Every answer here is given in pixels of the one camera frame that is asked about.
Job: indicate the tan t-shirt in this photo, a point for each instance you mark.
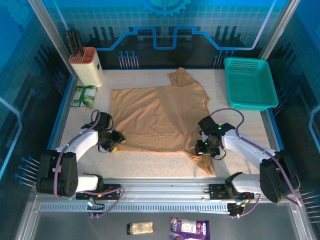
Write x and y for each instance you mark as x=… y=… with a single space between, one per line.
x=160 y=117

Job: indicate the green snack packet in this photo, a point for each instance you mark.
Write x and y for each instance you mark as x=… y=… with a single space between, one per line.
x=83 y=96

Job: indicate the small circuit board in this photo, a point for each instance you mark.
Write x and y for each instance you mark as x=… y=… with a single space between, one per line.
x=93 y=206
x=236 y=208

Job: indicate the cream knife block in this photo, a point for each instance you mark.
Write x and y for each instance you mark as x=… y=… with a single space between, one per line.
x=87 y=70

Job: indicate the teal plastic basket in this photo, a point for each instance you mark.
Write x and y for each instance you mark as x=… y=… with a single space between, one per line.
x=250 y=82

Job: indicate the purple snack packet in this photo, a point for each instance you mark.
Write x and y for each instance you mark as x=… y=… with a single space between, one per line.
x=188 y=228

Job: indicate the small yellowish bottle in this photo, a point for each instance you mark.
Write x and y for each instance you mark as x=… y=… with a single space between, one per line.
x=140 y=228

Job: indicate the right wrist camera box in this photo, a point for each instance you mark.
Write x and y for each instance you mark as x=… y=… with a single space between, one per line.
x=203 y=136

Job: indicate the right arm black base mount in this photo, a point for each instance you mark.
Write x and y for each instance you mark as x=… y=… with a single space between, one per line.
x=217 y=191

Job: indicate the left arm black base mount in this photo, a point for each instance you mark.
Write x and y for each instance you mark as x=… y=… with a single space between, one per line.
x=112 y=191

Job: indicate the aluminium base frame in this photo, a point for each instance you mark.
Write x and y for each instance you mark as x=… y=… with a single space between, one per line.
x=162 y=187

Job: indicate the aluminium corner post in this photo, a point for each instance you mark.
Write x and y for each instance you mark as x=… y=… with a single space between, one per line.
x=277 y=27
x=47 y=27

